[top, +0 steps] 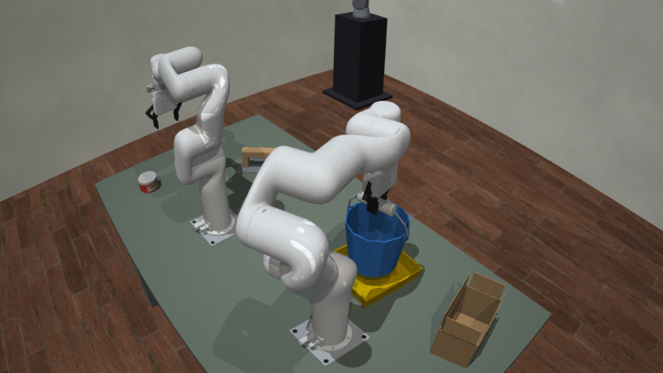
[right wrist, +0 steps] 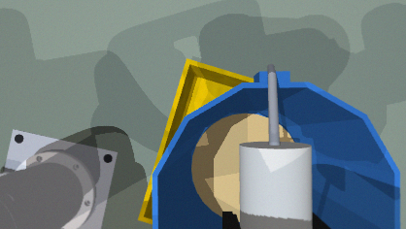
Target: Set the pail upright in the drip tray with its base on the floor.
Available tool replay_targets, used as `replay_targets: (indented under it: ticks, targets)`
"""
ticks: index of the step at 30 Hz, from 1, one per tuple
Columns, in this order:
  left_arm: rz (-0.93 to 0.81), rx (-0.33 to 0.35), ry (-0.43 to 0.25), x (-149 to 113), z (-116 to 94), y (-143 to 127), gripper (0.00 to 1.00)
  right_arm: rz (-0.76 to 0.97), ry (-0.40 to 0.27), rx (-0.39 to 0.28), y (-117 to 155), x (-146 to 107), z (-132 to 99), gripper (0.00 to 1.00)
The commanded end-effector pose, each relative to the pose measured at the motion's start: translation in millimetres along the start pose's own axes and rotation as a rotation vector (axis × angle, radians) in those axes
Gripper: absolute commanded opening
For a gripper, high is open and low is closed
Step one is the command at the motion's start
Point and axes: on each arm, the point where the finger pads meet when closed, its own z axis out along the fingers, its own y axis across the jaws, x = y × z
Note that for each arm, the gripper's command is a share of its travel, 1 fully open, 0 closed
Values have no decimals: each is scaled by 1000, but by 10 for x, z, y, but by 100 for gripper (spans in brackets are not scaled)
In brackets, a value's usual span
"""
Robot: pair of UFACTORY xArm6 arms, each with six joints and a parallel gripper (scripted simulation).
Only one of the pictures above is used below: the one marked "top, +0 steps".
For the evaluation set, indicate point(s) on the brown cardboard box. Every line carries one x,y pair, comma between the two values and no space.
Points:
470,313

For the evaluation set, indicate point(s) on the yellow shallow tray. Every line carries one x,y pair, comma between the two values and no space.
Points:
371,290

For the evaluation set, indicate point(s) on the blue bucket with wire handle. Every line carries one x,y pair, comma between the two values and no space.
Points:
373,257

